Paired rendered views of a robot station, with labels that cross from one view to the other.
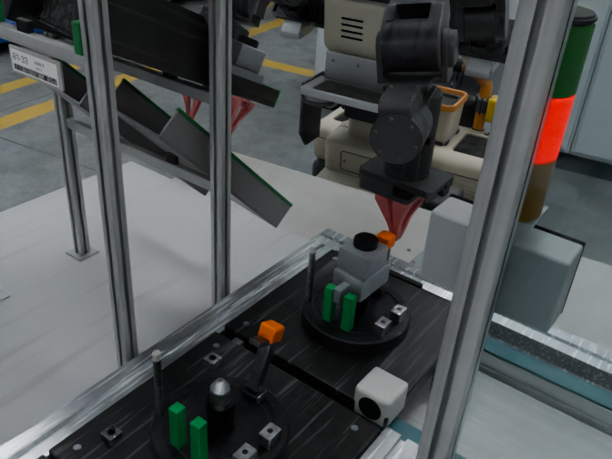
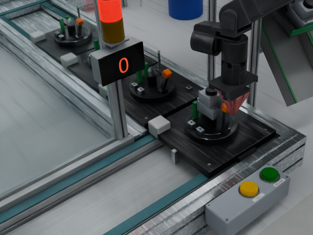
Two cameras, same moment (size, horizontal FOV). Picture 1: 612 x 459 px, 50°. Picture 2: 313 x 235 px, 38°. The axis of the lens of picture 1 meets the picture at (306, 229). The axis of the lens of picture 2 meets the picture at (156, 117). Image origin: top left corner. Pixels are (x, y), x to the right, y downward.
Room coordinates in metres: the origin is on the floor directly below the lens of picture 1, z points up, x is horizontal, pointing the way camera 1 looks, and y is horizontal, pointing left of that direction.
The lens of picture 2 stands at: (0.87, -1.01, 1.72)
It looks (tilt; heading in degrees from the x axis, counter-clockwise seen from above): 36 degrees down; 111
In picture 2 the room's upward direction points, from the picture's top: 5 degrees counter-clockwise
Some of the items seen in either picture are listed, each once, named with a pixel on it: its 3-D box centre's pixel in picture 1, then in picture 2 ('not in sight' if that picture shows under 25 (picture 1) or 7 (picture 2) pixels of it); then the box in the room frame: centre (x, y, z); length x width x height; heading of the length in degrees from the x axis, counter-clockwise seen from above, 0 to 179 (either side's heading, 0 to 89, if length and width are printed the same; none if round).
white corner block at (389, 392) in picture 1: (380, 397); (159, 127); (0.54, -0.10, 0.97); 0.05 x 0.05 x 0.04; 56
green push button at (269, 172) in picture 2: not in sight; (269, 175); (0.84, -0.21, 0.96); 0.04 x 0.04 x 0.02
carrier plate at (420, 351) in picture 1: (353, 324); (210, 131); (0.67, -0.07, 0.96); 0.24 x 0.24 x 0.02; 56
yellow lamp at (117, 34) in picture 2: not in sight; (112, 28); (0.47, -0.16, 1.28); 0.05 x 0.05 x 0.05
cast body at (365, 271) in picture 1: (358, 265); (208, 99); (0.67, -0.07, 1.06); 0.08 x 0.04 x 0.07; 144
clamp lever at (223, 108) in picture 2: (379, 261); (223, 115); (0.71, -0.10, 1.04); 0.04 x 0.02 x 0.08; 146
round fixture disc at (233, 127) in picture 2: (355, 312); (210, 125); (0.67, -0.07, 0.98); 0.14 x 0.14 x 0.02
